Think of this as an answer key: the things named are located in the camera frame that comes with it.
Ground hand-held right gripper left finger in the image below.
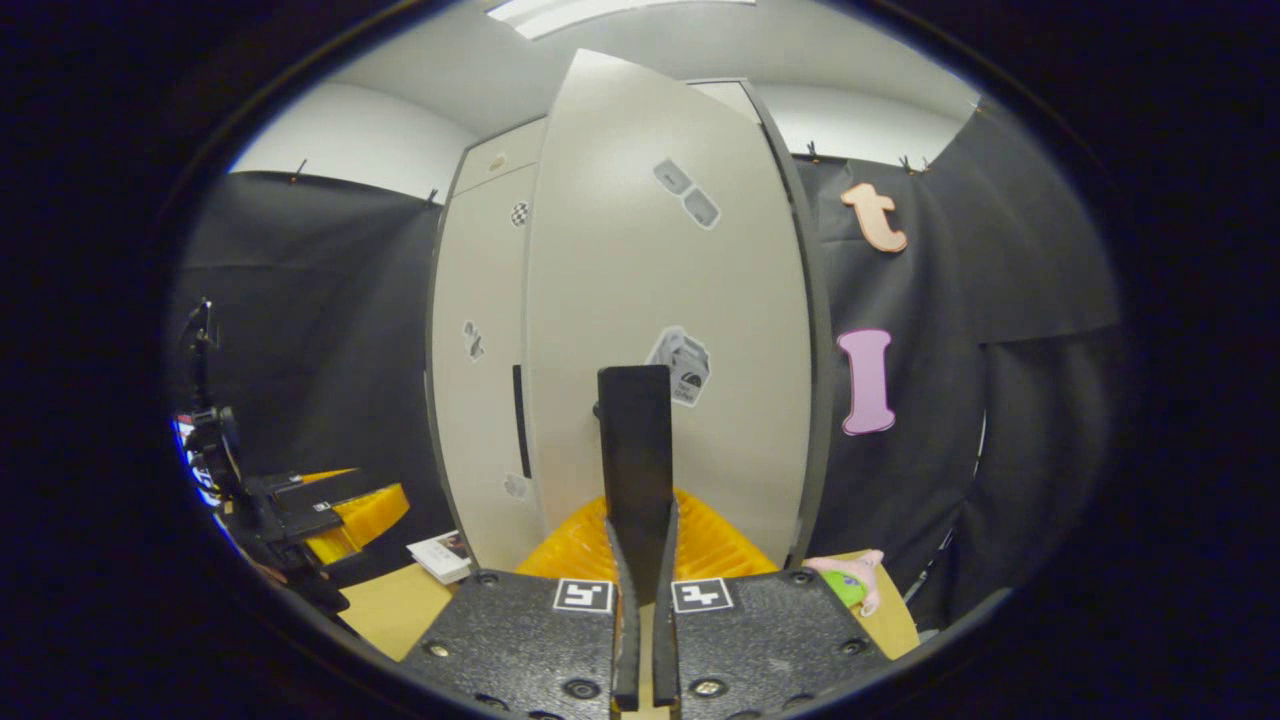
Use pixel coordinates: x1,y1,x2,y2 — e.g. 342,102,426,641
400,490,646,720

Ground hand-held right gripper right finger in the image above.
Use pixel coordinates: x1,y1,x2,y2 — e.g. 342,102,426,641
652,488,893,720

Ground beige cabinet door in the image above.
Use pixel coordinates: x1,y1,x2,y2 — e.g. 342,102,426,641
525,50,813,601
430,165,546,571

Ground beige double-door shoe cabinet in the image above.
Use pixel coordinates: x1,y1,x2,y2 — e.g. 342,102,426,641
425,78,836,579

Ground white booklet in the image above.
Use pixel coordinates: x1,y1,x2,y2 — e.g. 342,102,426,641
407,531,474,585

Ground black backdrop cloth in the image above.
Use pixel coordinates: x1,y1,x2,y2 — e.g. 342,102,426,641
795,95,1123,633
168,170,443,586

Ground pink plush toy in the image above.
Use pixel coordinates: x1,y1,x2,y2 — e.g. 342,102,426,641
802,548,887,617

